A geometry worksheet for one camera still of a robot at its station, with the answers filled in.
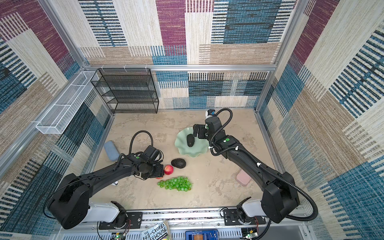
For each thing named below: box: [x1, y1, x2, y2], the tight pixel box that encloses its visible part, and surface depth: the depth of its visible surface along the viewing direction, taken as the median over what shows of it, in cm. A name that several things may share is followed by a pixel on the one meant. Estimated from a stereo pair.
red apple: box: [164, 164, 174, 175], surface depth 87 cm
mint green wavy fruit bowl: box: [174, 126, 210, 158], surface depth 101 cm
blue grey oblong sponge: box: [104, 140, 120, 162], surface depth 98 cm
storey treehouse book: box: [141, 222, 170, 240], surface depth 70 cm
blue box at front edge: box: [185, 229, 219, 240], surface depth 67 cm
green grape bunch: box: [157, 176, 193, 192], surface depth 83 cm
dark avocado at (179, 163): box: [171, 158, 187, 169], surface depth 90 cm
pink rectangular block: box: [236, 169, 252, 186], surface depth 85 cm
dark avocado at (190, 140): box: [186, 133, 195, 148], surface depth 101 cm
